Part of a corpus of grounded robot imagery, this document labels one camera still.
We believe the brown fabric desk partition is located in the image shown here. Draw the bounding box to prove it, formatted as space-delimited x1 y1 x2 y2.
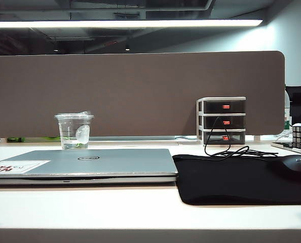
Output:
0 51 286 139

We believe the clear bottle green label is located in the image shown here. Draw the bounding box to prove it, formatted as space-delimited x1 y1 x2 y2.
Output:
284 90 293 133

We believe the white desktop drawer frame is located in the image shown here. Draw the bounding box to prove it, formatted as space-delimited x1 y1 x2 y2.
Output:
196 96 247 147

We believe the black mouse pad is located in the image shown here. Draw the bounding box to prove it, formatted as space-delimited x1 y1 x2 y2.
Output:
172 153 301 206

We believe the clear plastic cup with lid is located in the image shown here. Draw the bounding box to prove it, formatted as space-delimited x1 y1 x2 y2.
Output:
54 110 94 150

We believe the dark translucent drawer red handle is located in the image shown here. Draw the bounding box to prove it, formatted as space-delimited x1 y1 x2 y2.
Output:
203 115 246 129
203 100 246 113
203 131 246 145

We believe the black computer mouse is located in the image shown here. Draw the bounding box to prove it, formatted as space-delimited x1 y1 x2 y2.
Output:
274 154 301 178

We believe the black thin cable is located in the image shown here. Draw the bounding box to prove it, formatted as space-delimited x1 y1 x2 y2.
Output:
204 116 279 158

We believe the long ceiling light strip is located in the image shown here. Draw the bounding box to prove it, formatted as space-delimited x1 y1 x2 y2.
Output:
0 19 264 29

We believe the silver Dell laptop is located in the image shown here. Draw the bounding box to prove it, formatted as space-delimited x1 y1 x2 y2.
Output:
0 148 179 187

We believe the white red-lettered sticker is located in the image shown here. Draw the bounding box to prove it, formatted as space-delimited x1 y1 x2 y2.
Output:
0 160 51 175

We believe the white flat board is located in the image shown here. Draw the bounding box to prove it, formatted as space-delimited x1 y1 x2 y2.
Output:
271 141 301 154

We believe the green object behind partition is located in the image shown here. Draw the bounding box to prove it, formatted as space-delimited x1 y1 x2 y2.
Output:
7 136 63 143

